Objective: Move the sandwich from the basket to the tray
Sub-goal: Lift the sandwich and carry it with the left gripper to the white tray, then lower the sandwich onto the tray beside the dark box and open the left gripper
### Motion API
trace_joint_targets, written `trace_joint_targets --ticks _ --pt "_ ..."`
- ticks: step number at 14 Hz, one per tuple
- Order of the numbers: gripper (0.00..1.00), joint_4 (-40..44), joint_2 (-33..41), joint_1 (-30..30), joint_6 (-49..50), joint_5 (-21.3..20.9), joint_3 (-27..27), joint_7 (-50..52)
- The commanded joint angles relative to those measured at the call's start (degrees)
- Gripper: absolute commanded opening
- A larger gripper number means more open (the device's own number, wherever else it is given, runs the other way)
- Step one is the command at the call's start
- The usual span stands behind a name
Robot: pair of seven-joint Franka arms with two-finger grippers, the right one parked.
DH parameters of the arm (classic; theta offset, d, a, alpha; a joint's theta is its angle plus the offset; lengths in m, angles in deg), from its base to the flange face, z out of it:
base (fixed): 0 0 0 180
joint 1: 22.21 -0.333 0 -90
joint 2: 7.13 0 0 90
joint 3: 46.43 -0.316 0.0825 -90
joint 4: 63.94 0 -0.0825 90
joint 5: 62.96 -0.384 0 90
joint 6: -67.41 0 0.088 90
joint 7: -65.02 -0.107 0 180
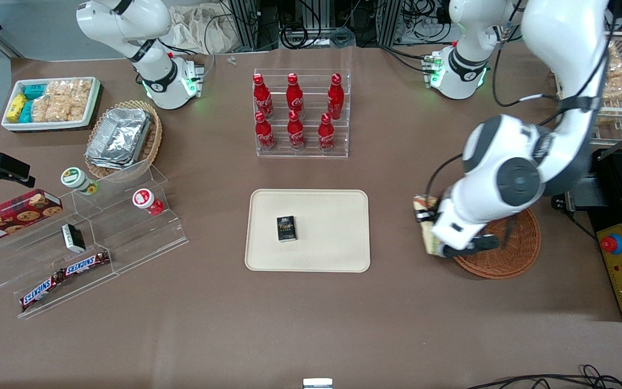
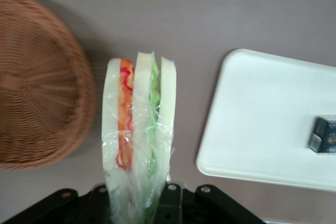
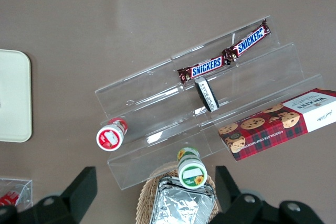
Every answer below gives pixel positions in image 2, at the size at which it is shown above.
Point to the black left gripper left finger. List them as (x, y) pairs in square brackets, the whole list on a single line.
[(57, 208)]

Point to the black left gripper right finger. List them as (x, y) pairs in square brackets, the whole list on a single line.
[(210, 203)]

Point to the plastic-wrapped sandwich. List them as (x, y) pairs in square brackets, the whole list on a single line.
[(141, 119)]

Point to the white rectangular tray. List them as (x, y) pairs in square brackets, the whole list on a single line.
[(262, 116)]

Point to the round brown wicker basket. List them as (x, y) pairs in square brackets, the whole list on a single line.
[(39, 90)]

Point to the small black carton box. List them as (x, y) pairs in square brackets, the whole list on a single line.
[(325, 136)]

